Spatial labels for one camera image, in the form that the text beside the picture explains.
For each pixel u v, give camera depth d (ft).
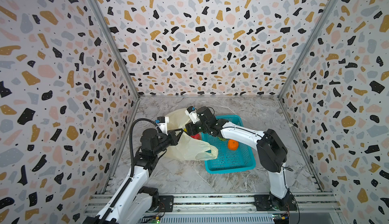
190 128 2.50
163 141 2.15
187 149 2.38
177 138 2.41
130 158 1.72
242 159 2.88
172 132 2.24
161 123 2.26
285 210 2.39
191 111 2.56
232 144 2.95
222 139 2.16
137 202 1.86
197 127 2.51
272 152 1.66
